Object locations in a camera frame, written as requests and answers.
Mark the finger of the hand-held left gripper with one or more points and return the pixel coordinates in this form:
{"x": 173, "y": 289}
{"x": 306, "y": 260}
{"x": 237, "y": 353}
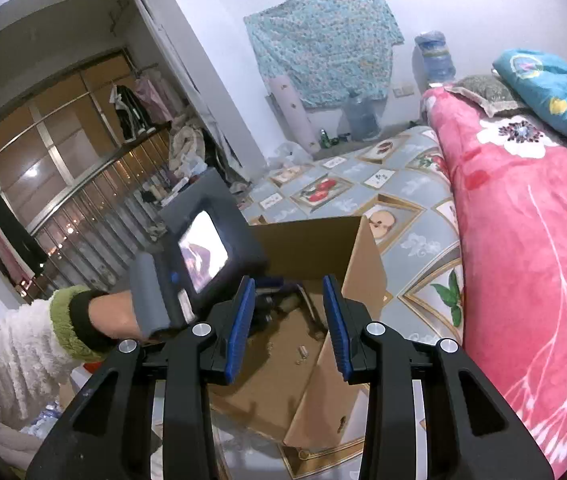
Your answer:
{"x": 268, "y": 307}
{"x": 308, "y": 310}

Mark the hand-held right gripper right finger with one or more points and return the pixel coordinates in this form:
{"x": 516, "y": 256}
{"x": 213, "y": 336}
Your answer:
{"x": 337, "y": 335}

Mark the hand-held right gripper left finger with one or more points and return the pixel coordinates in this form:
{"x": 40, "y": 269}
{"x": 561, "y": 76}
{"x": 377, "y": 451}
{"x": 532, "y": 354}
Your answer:
{"x": 239, "y": 330}

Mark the brown cardboard box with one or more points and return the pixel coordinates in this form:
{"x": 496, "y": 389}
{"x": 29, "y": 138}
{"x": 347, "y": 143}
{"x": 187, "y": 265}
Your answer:
{"x": 283, "y": 370}

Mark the person's left forearm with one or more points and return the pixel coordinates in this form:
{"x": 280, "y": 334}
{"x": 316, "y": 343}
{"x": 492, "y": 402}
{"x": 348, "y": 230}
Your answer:
{"x": 13, "y": 350}

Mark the small silver jewelry piece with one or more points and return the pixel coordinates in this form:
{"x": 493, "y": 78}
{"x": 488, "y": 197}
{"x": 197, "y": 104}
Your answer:
{"x": 303, "y": 352}

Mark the person's left hand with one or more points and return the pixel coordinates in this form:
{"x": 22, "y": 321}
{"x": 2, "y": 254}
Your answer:
{"x": 113, "y": 317}

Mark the pile of clothes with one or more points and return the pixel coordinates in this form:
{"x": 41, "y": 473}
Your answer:
{"x": 186, "y": 145}

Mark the metal stair railing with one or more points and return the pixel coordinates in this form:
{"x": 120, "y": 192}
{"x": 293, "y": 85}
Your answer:
{"x": 88, "y": 220}

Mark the white plastic bag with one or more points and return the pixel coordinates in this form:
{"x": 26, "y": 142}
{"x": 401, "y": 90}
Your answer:
{"x": 288, "y": 152}

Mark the fruit print vinyl cover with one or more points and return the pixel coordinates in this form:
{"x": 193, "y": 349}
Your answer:
{"x": 413, "y": 220}

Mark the black white hanging jacket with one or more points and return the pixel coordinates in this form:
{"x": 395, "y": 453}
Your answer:
{"x": 128, "y": 110}

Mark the green glass bottle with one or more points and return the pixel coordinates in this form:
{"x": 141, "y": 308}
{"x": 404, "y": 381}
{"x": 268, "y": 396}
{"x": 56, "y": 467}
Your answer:
{"x": 322, "y": 138}

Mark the rolled pale mat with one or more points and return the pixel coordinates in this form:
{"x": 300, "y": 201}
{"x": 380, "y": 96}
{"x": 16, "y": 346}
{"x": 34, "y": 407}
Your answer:
{"x": 293, "y": 115}

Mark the black hanging coat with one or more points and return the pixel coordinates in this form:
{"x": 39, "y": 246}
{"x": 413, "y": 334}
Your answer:
{"x": 13, "y": 230}

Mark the blue water jug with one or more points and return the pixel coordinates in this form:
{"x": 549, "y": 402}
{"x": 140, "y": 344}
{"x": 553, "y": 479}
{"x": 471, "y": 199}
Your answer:
{"x": 436, "y": 60}
{"x": 363, "y": 117}

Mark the pink floral blanket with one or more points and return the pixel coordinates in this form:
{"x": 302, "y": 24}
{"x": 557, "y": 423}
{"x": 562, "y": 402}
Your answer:
{"x": 513, "y": 235}

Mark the pack of plastic water bottles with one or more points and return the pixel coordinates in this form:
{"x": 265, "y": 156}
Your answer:
{"x": 45, "y": 420}

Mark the grey patterned pillow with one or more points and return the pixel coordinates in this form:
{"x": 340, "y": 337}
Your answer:
{"x": 488, "y": 90}

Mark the blue patterned pillow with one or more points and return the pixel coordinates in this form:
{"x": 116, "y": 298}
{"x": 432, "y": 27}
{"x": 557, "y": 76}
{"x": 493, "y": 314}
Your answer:
{"x": 553, "y": 90}

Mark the white wall socket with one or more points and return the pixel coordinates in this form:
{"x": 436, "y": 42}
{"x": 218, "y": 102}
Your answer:
{"x": 403, "y": 91}

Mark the blue floral wall cloth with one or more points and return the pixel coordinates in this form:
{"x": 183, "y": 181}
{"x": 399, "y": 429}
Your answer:
{"x": 323, "y": 35}

